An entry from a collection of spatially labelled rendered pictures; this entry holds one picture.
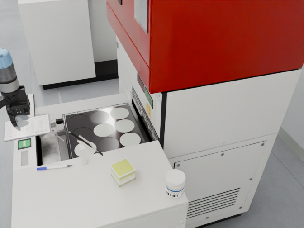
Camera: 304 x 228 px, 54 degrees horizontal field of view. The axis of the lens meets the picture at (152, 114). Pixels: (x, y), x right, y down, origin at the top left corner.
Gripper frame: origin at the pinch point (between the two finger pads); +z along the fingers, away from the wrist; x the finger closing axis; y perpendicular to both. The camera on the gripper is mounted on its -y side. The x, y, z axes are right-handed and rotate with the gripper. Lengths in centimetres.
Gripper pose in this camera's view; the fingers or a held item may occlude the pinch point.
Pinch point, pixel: (17, 128)
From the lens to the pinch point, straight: 139.7
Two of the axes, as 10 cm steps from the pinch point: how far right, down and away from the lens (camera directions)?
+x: -3.0, -6.0, 7.4
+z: -0.2, 7.8, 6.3
